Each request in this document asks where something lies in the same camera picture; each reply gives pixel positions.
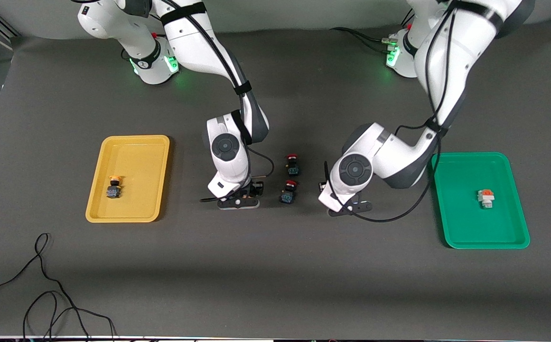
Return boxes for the red push button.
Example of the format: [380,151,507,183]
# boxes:
[280,180,298,205]
[285,153,301,177]

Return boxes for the yellow plastic tray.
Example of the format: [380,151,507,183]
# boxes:
[85,135,170,223]

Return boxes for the green plastic tray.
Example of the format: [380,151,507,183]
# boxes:
[431,152,531,249]

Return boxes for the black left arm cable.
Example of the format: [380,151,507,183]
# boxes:
[324,0,461,224]

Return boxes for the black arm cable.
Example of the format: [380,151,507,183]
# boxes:
[161,0,276,202]
[324,0,461,224]

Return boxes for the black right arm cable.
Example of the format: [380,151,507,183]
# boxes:
[161,0,276,202]

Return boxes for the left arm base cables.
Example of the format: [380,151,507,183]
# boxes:
[331,9,416,54]

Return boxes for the loose black cable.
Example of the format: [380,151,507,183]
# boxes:
[0,233,117,341]

